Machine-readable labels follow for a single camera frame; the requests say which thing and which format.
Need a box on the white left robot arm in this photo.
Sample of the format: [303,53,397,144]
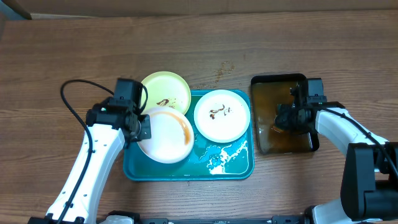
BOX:
[29,78,151,223]

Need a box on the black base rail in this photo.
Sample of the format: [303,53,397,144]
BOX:
[96,210,315,224]

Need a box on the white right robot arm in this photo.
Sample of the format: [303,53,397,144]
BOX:
[274,78,397,223]

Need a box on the yellow plate with sauce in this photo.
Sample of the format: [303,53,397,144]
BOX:
[141,71,191,114]

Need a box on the brown cardboard backdrop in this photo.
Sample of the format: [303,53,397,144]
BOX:
[1,0,397,19]

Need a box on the teal plastic tray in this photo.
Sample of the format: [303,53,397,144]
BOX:
[123,89,255,182]

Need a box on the white plate brown smear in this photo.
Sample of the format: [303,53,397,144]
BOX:
[137,107,195,164]

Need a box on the white plate with sauce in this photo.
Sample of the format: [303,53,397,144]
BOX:
[193,90,251,143]

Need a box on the black water tray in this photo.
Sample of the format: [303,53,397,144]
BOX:
[251,73,320,154]

